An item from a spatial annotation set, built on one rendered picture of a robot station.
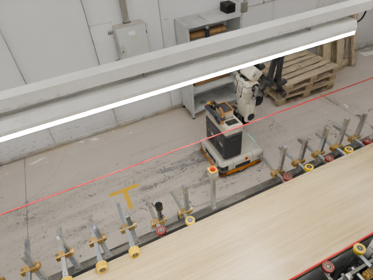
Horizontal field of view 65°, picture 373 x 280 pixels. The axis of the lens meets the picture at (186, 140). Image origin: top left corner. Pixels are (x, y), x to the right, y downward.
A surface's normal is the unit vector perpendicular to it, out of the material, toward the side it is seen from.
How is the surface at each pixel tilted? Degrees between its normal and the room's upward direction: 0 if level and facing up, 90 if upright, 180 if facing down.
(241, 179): 0
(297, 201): 0
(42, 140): 90
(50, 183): 0
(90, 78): 90
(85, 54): 90
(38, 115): 61
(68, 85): 90
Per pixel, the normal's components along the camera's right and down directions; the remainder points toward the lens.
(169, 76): 0.33, 0.13
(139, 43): 0.42, 0.57
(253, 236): -0.07, -0.75
